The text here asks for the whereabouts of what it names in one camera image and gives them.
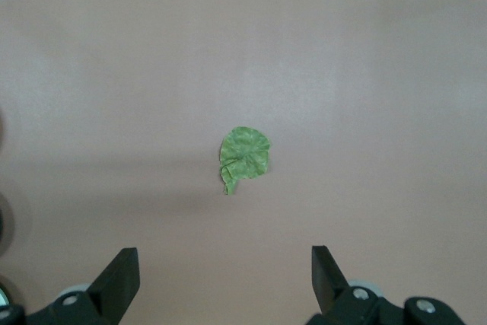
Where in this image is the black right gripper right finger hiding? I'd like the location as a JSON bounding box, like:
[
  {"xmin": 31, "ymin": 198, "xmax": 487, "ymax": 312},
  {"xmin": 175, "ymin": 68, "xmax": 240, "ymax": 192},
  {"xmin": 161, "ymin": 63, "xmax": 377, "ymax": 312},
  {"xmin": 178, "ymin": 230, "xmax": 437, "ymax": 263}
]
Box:
[{"xmin": 306, "ymin": 244, "xmax": 467, "ymax": 325}]

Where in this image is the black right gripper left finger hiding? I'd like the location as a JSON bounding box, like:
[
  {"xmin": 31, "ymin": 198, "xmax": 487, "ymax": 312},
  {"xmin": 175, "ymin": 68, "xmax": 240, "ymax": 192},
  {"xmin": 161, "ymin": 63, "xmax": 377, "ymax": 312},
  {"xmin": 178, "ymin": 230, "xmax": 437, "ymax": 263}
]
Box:
[{"xmin": 26, "ymin": 247, "xmax": 141, "ymax": 325}]

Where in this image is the green lettuce leaf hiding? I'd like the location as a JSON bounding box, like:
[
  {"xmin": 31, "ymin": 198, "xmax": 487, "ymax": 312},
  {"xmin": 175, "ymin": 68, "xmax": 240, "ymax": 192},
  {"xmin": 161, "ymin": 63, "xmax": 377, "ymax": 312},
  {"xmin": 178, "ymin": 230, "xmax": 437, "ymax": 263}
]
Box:
[{"xmin": 218, "ymin": 126, "xmax": 272, "ymax": 196}]

